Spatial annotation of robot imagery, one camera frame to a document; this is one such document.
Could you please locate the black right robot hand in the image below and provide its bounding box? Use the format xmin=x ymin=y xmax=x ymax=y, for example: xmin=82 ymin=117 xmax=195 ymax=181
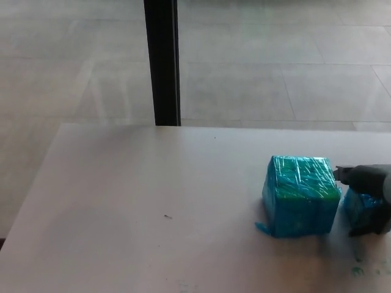
xmin=332 ymin=164 xmax=391 ymax=237

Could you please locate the small blue cube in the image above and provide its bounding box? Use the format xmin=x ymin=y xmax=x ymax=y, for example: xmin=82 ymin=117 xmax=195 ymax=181
xmin=343 ymin=188 xmax=384 ymax=231

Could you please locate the large blue wrapped cube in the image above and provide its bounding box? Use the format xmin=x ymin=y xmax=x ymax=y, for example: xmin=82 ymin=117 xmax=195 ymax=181
xmin=254 ymin=154 xmax=342 ymax=239

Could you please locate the black window frame post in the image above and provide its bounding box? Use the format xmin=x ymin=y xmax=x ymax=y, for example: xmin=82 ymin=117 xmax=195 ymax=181
xmin=143 ymin=0 xmax=182 ymax=127

